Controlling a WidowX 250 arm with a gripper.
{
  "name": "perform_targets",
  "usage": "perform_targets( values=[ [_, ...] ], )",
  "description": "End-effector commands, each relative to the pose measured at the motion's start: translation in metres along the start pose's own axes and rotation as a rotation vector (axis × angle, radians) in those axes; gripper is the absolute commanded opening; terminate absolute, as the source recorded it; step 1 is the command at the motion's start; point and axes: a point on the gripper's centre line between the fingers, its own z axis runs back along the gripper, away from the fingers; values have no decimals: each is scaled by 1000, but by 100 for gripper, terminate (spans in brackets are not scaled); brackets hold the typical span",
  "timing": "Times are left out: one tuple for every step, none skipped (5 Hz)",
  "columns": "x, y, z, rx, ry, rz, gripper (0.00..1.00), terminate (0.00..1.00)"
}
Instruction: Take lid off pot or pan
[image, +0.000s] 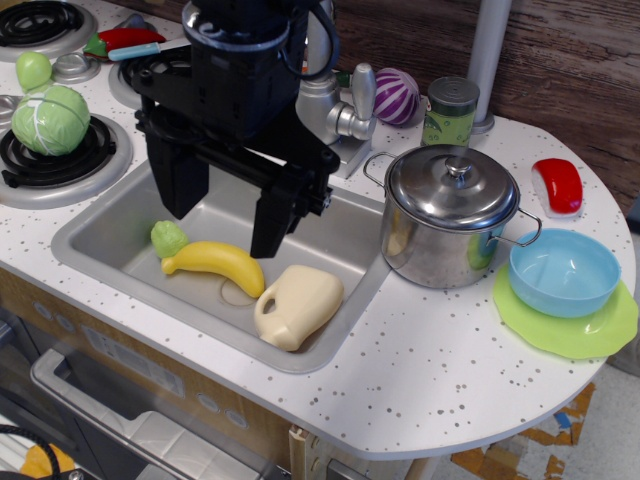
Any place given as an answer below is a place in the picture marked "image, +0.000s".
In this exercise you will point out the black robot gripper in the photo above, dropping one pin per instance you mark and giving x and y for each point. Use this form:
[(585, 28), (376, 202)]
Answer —
[(236, 111)]

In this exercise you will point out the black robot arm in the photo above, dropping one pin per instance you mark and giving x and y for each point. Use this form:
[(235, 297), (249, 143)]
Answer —
[(226, 24)]

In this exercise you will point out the stainless steel pot lid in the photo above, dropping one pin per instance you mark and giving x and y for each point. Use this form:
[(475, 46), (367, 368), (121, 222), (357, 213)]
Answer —
[(452, 188)]

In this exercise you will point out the yellow toy banana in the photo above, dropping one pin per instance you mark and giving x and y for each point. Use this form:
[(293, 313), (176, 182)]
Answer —
[(224, 259)]

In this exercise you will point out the small green toy lettuce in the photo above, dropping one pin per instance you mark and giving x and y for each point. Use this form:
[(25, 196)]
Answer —
[(168, 238)]

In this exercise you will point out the silver toy faucet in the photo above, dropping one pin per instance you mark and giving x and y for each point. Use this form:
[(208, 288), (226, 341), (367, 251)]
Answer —
[(319, 105)]

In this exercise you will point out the cream toy jug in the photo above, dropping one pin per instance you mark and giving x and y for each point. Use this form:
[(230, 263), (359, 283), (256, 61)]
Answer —
[(301, 301)]

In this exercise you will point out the grey toy sink basin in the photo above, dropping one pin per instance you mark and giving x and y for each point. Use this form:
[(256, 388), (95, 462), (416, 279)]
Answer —
[(111, 242)]

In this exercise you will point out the back right stove burner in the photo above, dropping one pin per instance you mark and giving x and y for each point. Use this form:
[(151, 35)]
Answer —
[(175, 61)]

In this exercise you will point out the stove burner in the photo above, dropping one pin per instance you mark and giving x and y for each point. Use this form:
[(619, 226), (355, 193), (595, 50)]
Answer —
[(32, 181), (52, 28), (175, 61)]

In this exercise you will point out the green toy cabbage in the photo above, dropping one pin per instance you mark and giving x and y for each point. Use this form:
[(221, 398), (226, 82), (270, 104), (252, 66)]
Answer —
[(51, 121)]

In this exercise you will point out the purple striped toy onion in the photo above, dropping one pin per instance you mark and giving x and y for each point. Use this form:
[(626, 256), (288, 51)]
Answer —
[(397, 96)]

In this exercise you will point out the red toy pepper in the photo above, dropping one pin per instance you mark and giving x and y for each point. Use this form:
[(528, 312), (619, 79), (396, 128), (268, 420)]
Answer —
[(102, 43)]

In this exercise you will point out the silver stove knob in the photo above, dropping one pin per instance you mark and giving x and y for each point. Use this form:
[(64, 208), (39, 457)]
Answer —
[(74, 68)]

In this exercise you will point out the front left stove burner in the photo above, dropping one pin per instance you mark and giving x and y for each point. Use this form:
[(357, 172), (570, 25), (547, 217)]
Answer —
[(32, 181)]

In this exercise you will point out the light green toy fruit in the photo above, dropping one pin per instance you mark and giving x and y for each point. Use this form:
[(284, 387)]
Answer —
[(33, 70)]

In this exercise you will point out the green toy can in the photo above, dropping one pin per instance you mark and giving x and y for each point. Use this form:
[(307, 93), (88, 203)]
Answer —
[(450, 111)]

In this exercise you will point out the back left stove burner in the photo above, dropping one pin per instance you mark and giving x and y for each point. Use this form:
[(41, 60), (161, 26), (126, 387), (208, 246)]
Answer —
[(52, 28)]

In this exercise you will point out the grey vertical pole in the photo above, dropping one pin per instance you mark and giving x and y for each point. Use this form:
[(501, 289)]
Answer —
[(488, 41)]

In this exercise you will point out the light blue plastic bowl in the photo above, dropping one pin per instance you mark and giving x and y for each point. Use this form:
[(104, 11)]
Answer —
[(563, 273)]

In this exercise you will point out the light green plastic plate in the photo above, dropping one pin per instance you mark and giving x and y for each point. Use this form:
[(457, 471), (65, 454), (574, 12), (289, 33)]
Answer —
[(597, 335)]

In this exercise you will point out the blue handled toy knife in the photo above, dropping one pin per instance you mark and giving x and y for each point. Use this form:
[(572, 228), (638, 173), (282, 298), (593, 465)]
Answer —
[(148, 49)]

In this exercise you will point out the grey oven door handle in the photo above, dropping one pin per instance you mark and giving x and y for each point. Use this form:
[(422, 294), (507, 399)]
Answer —
[(137, 434)]

